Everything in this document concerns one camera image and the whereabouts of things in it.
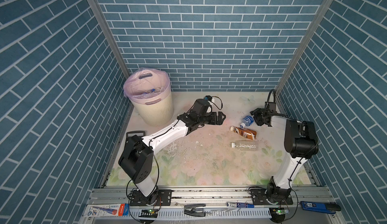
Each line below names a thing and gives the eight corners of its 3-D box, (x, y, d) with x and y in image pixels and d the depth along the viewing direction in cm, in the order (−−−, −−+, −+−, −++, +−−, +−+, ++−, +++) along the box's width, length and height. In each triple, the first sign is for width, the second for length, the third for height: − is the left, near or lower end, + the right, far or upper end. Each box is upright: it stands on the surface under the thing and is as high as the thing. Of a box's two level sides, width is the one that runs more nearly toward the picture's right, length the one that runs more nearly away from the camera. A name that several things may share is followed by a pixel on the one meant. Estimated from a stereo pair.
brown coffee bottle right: (228, 132, 99) (229, 128, 95) (230, 126, 102) (232, 122, 98) (253, 142, 95) (255, 138, 91) (254, 136, 98) (257, 132, 94)
